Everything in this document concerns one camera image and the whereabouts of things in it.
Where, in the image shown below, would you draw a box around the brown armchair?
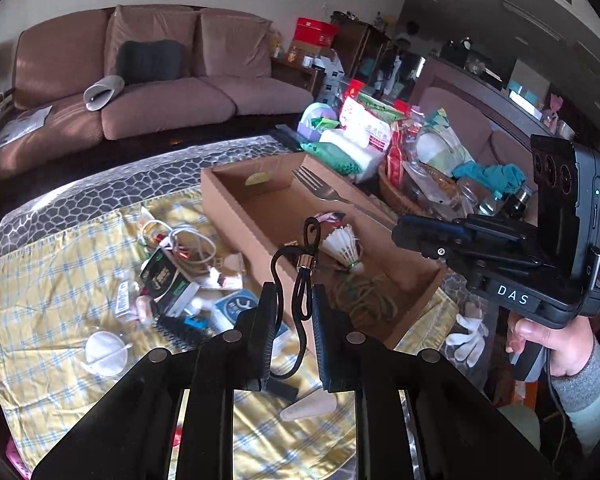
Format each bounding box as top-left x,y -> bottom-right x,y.
410,57 -> 546,171

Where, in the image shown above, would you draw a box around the dark blue cushion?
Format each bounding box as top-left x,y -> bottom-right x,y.
116,40 -> 186,86

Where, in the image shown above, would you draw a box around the red box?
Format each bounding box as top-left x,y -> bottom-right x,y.
292,16 -> 338,51

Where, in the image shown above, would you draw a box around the brown cardboard box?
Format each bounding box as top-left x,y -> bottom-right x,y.
201,152 -> 448,351

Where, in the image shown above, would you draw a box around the person's right forearm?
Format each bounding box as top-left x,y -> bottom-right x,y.
550,342 -> 600,456

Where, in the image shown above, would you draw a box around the black printed box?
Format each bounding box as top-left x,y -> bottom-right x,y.
140,250 -> 201,306

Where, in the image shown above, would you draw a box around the dark wooden cabinet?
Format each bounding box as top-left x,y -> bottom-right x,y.
330,22 -> 396,96

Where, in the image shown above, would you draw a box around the brown sofa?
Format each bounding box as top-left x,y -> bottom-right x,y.
0,5 -> 316,183

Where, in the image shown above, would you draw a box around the black cable with gold connector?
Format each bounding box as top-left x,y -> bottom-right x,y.
270,217 -> 323,381

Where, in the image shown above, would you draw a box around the white shuttlecock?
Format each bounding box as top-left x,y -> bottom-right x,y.
321,226 -> 363,273

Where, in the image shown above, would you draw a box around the yellow plaid cloth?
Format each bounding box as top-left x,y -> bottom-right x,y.
0,195 -> 461,471

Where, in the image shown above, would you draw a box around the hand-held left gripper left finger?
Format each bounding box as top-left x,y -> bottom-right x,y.
30,282 -> 281,480

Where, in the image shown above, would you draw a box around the wicker basket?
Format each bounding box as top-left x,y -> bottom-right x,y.
377,162 -> 461,218

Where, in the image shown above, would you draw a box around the metal fork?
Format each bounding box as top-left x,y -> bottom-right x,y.
292,166 -> 401,226

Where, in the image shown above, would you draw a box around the purple plastic container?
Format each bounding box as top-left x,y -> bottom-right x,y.
299,102 -> 340,141

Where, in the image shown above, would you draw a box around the red and white packet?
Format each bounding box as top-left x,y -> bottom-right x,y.
340,92 -> 393,153

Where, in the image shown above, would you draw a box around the small clear plastic bottle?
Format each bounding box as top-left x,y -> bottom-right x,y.
112,280 -> 141,321

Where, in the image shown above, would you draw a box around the clear swab box blue label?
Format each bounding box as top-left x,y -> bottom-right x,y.
210,290 -> 291,341

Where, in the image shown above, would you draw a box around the white glove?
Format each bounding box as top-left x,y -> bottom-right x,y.
445,310 -> 488,366

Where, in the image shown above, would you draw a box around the white tissue pack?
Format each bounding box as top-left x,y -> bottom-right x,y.
320,127 -> 386,183

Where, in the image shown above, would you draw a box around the green cord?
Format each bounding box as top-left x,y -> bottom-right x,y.
330,270 -> 398,321

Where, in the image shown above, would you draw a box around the white cable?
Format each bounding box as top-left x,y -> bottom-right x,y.
140,220 -> 218,267

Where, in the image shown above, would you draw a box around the white paper sheets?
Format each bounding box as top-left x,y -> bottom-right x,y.
0,106 -> 53,151

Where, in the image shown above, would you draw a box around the person's right hand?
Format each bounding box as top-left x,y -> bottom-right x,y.
505,315 -> 597,378

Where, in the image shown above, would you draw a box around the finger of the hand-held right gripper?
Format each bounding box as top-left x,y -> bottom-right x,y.
392,213 -> 541,286

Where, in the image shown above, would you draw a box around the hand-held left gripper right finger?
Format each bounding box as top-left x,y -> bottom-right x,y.
312,284 -> 551,480

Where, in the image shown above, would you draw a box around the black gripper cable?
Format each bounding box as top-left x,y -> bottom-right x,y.
546,370 -> 581,443

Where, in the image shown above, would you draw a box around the teal cloth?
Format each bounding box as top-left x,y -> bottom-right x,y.
452,162 -> 526,193

